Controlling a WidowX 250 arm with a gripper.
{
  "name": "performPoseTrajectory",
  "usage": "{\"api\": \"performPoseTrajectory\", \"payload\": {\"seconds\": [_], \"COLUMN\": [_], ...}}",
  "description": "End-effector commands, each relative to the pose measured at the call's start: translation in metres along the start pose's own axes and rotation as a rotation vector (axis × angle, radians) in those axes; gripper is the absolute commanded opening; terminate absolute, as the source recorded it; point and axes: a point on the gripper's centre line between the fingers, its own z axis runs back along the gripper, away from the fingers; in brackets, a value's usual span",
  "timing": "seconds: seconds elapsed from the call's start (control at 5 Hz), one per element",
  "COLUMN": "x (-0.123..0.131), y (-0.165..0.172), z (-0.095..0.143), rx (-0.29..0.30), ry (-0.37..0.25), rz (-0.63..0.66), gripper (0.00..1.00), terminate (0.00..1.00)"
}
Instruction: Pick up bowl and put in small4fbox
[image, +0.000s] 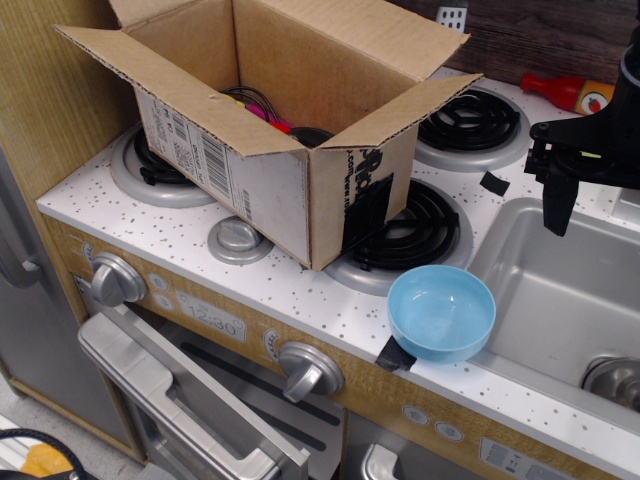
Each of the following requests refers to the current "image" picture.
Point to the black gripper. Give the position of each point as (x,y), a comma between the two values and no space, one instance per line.
(602,148)

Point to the light blue plastic bowl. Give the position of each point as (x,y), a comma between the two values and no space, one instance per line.
(440,313)

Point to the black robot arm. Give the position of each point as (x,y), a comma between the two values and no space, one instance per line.
(626,94)

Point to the black tape under bowl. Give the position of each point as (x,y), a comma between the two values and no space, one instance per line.
(393,357)

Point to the black tape near sink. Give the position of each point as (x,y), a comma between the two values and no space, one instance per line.
(494,184)

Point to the red toy ketchup bottle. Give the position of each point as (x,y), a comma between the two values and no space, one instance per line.
(571,93)

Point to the back right black burner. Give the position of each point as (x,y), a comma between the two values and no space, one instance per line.
(477,131)

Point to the black burner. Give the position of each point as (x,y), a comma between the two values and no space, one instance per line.
(477,131)
(431,230)
(147,177)

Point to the grey toy sink basin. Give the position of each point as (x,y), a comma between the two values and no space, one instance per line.
(562,303)

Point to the front right black burner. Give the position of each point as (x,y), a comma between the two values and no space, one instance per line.
(431,230)

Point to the grey sink drain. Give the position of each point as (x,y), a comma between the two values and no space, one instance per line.
(616,380)

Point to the dark round item in box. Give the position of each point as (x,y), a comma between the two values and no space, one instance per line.
(310,137)

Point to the open cardboard box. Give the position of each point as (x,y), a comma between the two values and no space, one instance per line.
(299,116)

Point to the right grey stove knob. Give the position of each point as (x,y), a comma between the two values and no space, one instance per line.
(308,371)

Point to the grey stove knob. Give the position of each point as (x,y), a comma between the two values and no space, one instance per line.
(115,281)
(308,371)

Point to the small grey round burner cap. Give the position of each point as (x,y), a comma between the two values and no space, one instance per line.
(233,241)

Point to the toy clock display panel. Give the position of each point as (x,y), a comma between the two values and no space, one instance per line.
(212,316)

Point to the left black burner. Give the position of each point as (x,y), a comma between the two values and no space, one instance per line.
(147,177)

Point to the grey oven door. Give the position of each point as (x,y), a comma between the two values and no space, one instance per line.
(314,424)

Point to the left grey stove knob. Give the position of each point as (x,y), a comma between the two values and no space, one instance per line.
(115,281)

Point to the grey fridge door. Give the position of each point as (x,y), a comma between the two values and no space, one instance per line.
(40,354)

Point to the orange object on floor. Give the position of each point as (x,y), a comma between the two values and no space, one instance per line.
(42,460)

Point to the grey spatula on wall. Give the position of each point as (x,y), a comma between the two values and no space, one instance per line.
(452,14)

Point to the grey lower cabinet handle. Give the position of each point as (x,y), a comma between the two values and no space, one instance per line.
(378,463)

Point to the whisk with coloured handle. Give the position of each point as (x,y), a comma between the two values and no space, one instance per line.
(258,104)

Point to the grey oven door handle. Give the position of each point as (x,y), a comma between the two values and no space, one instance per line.
(204,430)

